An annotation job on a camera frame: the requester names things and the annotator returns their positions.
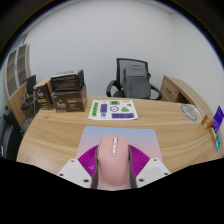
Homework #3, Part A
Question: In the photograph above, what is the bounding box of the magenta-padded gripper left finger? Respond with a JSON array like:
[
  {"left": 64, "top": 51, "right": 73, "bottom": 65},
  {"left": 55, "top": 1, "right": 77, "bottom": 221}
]
[{"left": 57, "top": 144, "right": 100, "bottom": 189}]

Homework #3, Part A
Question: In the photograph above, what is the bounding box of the wooden shelf unit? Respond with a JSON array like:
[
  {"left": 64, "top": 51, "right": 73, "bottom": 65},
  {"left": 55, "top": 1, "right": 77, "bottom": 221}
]
[{"left": 2, "top": 43, "right": 33, "bottom": 118}]

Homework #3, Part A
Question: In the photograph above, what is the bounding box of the wooden side desk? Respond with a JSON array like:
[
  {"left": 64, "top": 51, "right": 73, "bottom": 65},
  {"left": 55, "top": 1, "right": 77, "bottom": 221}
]
[{"left": 159, "top": 75, "right": 214, "bottom": 114}]

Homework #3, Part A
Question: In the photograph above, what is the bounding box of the white round disc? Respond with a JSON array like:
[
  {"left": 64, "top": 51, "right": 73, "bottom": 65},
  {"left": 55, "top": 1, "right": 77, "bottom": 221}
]
[{"left": 180, "top": 103, "right": 204, "bottom": 123}]

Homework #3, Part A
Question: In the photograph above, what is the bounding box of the tall brown cardboard box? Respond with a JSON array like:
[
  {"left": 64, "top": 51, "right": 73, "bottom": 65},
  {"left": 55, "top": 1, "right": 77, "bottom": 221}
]
[{"left": 32, "top": 79, "right": 55, "bottom": 111}]

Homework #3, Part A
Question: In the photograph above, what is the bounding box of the pink and blue mouse pad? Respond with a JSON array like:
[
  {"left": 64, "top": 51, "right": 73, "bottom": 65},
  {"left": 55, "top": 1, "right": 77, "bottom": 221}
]
[{"left": 75, "top": 125, "right": 163, "bottom": 191}]

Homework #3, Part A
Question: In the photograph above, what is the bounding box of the small orange wooden stand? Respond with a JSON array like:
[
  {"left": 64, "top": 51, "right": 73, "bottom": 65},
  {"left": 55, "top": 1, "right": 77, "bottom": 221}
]
[{"left": 200, "top": 114, "right": 214, "bottom": 131}]

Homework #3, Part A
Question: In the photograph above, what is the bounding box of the white sheet with coloured stickers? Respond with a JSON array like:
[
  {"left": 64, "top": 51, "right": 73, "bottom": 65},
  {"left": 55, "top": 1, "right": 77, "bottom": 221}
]
[{"left": 88, "top": 99, "right": 139, "bottom": 121}]

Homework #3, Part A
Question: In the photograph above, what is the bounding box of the small teal card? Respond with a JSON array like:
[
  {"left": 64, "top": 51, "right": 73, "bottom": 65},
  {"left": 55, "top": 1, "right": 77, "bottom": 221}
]
[{"left": 214, "top": 132, "right": 222, "bottom": 152}]

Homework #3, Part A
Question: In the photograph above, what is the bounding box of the black mesh office chair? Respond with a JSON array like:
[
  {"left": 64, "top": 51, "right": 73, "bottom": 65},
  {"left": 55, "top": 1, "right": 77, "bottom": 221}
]
[{"left": 105, "top": 57, "right": 163, "bottom": 101}]

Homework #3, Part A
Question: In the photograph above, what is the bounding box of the wide brown cardboard box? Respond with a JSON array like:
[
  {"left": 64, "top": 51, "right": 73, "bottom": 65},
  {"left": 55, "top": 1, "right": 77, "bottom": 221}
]
[{"left": 50, "top": 84, "right": 88, "bottom": 113}]

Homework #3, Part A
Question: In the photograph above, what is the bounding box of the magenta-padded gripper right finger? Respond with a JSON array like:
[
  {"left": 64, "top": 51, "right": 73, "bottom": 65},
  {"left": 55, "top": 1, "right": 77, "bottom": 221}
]
[{"left": 128, "top": 144, "right": 172, "bottom": 189}]

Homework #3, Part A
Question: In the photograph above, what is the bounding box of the grey backpack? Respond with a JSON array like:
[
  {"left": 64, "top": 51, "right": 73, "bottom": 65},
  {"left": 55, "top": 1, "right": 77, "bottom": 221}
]
[{"left": 122, "top": 64, "right": 152, "bottom": 99}]

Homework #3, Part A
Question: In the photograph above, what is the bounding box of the black cardboard box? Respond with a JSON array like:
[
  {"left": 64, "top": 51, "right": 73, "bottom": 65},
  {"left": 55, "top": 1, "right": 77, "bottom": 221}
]
[{"left": 49, "top": 69, "right": 85, "bottom": 93}]

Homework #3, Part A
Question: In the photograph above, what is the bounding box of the purple card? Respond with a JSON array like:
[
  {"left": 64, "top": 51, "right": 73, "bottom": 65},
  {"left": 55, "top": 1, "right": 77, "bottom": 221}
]
[{"left": 211, "top": 105, "right": 224, "bottom": 134}]

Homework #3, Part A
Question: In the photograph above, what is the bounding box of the pink computer mouse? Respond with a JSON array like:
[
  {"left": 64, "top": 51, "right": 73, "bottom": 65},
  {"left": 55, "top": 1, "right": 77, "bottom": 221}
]
[{"left": 96, "top": 133, "right": 130, "bottom": 187}]

